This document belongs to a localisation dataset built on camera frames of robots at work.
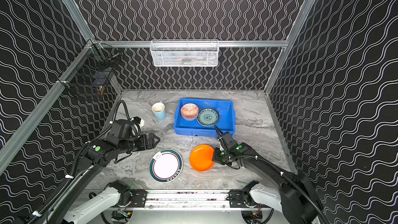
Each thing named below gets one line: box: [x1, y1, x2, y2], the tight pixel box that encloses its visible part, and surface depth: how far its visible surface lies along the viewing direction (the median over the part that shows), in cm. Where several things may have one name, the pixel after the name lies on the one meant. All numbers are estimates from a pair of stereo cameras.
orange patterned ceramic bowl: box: [180, 102, 199, 118], surface depth 104 cm
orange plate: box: [189, 144, 215, 172], surface depth 89 cm
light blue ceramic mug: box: [151, 100, 167, 121], surface depth 102 cm
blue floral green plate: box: [196, 107, 220, 128], surface depth 105 cm
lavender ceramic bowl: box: [181, 114, 198, 122], surface depth 99 cm
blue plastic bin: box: [173, 98, 236, 138], surface depth 102 cm
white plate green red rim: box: [148, 148, 183, 184], surface depth 85 cm
